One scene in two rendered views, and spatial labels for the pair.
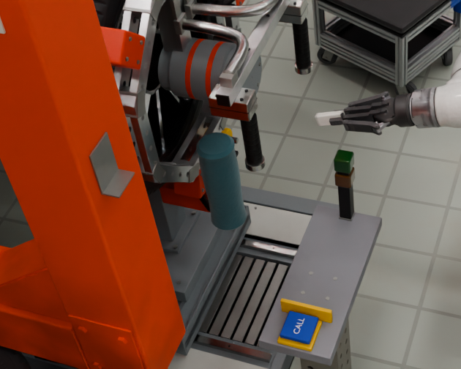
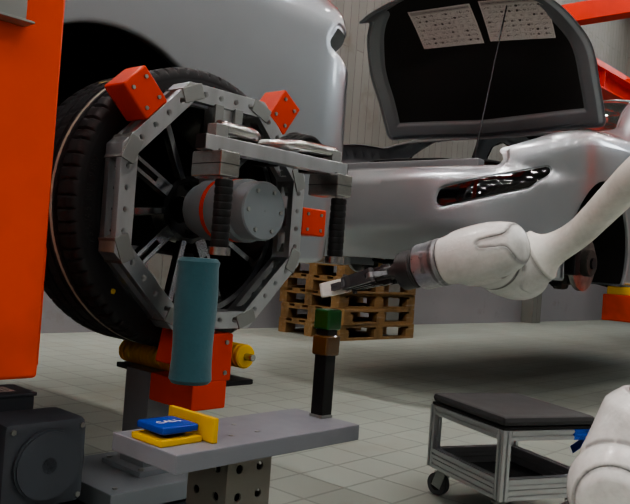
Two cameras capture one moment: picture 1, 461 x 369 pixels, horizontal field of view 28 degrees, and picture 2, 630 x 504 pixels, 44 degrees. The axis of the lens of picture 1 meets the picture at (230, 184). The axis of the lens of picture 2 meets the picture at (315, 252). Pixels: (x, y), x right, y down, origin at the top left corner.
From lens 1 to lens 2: 1.54 m
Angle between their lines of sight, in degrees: 47
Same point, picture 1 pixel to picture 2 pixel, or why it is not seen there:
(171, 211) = not seen: hidden behind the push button
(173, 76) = (193, 196)
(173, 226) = not seen: hidden behind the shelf
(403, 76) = (502, 486)
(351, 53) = (456, 466)
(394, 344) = not seen: outside the picture
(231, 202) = (191, 337)
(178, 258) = (135, 479)
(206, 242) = (176, 480)
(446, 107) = (446, 241)
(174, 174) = (146, 282)
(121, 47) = (133, 73)
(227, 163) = (199, 274)
